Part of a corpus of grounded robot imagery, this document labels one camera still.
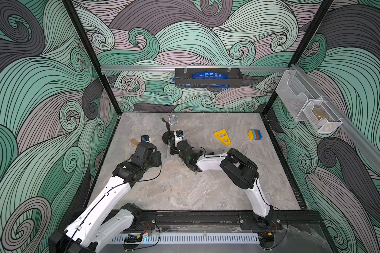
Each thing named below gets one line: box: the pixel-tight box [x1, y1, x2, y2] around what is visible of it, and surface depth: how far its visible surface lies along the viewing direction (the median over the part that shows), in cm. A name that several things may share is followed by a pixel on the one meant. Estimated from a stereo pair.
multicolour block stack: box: [247, 129, 263, 140], surface depth 108 cm
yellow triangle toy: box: [213, 128, 232, 147], surface depth 106 cm
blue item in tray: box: [181, 71, 231, 88], surface depth 94 cm
